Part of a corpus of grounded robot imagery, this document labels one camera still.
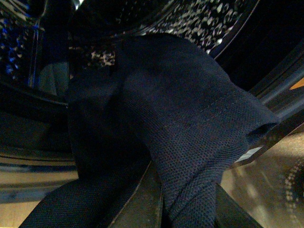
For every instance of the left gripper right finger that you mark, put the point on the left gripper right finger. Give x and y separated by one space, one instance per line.
229 214

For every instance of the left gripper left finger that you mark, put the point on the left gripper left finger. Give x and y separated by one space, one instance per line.
144 208

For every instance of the dark navy garment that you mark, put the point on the dark navy garment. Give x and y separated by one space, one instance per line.
163 101

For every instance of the grey front-load washing machine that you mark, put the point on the grey front-load washing machine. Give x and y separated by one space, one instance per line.
259 43

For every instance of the white label sticker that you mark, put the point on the white label sticker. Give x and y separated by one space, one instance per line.
248 154

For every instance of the white woven laundry basket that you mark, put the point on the white woven laundry basket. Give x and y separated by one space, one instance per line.
294 185

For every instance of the orange warning sticker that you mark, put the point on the orange warning sticker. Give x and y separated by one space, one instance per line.
298 84

